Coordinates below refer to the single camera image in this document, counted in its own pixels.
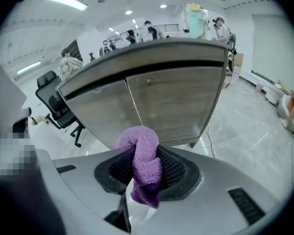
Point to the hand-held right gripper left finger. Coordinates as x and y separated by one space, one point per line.
88 180

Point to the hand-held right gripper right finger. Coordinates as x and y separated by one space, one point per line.
210 199

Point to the purple cloth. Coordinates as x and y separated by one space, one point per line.
147 160

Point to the dark wooden sink cabinet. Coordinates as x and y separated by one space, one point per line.
149 55

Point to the person's head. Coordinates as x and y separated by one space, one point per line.
9 153

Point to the black office chair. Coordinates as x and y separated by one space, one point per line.
56 101

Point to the white crumpled towel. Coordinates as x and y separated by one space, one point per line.
69 68

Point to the white pouf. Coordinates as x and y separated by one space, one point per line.
285 111
275 94

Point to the long ceiling tube light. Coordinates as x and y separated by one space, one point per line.
29 68
63 0

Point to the cardboard panel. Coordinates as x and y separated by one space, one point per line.
238 59

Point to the black mezzanine railing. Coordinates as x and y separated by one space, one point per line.
161 29

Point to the round ceiling light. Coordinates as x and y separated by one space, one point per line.
128 12
163 6

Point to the light green cartoon bottle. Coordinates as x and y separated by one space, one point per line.
197 21

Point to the large grey wall panel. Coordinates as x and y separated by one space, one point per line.
276 48

